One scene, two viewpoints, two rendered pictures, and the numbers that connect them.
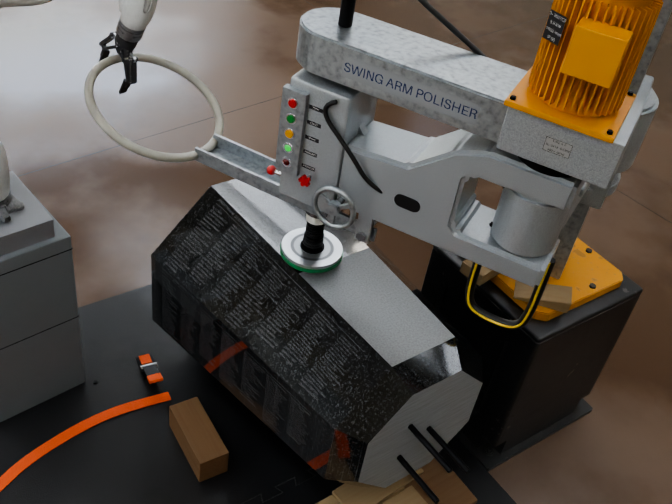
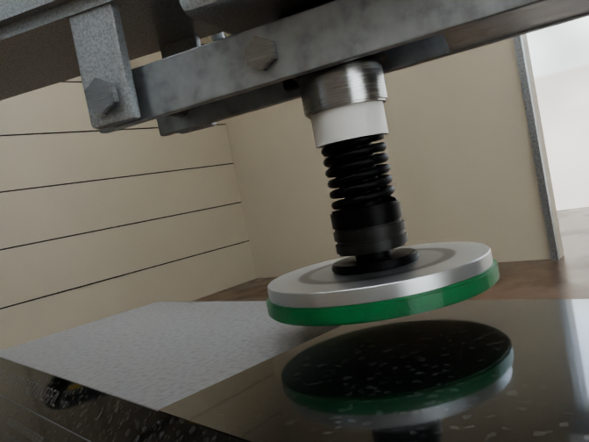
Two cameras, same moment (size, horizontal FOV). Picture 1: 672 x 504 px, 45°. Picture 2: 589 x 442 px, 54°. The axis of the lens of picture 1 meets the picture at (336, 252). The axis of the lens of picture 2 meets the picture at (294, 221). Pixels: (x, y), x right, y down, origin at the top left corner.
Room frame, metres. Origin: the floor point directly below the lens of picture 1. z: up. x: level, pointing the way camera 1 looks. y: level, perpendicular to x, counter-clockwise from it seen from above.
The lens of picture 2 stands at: (2.69, 0.00, 1.01)
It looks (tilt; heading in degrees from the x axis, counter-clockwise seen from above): 3 degrees down; 178
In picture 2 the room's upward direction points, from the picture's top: 11 degrees counter-clockwise
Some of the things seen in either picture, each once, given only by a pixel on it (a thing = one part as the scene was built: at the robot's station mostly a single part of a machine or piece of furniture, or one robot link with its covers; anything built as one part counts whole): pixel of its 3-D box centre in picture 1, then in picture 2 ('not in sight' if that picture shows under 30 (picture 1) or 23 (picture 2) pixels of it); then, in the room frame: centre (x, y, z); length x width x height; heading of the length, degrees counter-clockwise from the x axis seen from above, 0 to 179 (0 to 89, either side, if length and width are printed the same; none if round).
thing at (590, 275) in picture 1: (539, 260); not in sight; (2.50, -0.79, 0.76); 0.49 x 0.49 x 0.05; 41
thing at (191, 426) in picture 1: (198, 438); not in sight; (1.90, 0.40, 0.07); 0.30 x 0.12 x 0.12; 37
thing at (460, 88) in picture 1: (453, 91); not in sight; (2.01, -0.24, 1.66); 0.96 x 0.25 x 0.17; 69
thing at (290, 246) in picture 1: (312, 247); (376, 270); (2.14, 0.08, 0.92); 0.21 x 0.21 x 0.01
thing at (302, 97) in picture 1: (292, 131); not in sight; (2.06, 0.19, 1.42); 0.08 x 0.03 x 0.28; 69
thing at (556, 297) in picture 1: (542, 292); not in sight; (2.26, -0.77, 0.80); 0.20 x 0.10 x 0.05; 81
